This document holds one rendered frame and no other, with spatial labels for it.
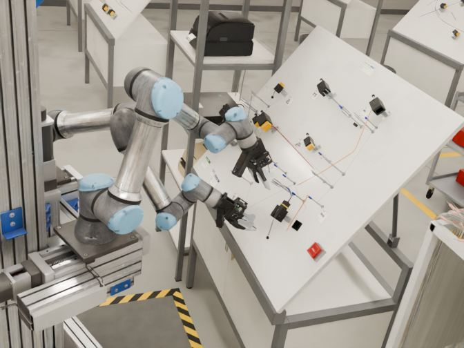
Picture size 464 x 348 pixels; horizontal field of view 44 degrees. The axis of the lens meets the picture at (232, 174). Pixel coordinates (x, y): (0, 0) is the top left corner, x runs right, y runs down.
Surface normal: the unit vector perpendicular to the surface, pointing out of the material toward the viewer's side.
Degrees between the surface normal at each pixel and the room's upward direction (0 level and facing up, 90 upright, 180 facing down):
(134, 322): 0
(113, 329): 0
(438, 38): 50
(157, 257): 0
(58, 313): 90
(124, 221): 97
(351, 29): 90
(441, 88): 90
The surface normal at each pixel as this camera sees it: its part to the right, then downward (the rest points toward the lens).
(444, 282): 0.37, 0.50
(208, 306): 0.12, -0.86
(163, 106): 0.73, 0.30
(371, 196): -0.67, -0.47
